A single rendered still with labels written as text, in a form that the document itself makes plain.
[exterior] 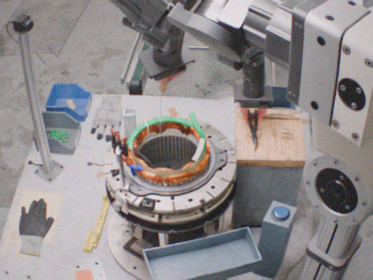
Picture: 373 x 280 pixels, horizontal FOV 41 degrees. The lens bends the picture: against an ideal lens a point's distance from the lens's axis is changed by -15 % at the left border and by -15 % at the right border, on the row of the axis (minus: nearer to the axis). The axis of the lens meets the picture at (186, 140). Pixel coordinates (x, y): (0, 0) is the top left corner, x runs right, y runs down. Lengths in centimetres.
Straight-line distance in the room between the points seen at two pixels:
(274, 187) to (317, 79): 102
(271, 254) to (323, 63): 99
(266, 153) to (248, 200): 17
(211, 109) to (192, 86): 137
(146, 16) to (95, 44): 290
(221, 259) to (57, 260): 55
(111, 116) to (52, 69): 177
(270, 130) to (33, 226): 77
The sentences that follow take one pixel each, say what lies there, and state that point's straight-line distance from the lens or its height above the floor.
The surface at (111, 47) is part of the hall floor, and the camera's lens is 380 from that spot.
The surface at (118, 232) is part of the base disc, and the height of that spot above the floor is 80.
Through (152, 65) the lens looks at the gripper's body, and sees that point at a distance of 115.
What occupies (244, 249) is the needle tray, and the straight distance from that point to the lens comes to 131.
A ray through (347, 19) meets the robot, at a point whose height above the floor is 184.
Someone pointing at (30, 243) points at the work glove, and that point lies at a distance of 166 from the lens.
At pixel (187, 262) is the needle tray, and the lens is 128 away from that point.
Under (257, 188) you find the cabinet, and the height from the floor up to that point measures 95.
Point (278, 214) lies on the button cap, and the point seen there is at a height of 104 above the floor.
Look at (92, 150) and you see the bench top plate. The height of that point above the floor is 78.
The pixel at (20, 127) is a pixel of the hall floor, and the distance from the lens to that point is 330.
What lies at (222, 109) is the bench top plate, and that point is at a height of 78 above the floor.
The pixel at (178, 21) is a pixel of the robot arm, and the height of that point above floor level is 176.
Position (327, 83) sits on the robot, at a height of 178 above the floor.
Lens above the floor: 208
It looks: 43 degrees down
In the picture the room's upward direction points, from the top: 1 degrees counter-clockwise
